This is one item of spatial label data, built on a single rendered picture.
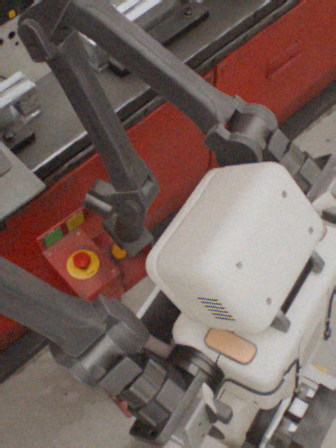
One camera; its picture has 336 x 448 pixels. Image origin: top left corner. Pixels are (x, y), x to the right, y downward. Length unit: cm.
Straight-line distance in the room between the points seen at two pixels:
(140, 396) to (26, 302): 22
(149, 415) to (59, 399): 131
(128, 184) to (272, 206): 43
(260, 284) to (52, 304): 27
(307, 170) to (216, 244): 31
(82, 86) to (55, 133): 45
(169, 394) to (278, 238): 26
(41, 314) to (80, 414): 140
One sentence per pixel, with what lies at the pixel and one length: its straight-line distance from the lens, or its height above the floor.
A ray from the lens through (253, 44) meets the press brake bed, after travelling 198.
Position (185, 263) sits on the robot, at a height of 136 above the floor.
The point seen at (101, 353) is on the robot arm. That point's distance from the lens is 93.
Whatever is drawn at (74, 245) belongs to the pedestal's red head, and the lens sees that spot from 157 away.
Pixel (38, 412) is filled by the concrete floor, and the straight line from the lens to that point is 226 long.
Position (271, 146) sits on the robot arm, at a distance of 110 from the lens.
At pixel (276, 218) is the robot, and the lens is 91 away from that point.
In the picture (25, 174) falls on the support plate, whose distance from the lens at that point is 142.
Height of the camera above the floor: 214
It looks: 60 degrees down
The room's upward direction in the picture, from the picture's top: 2 degrees counter-clockwise
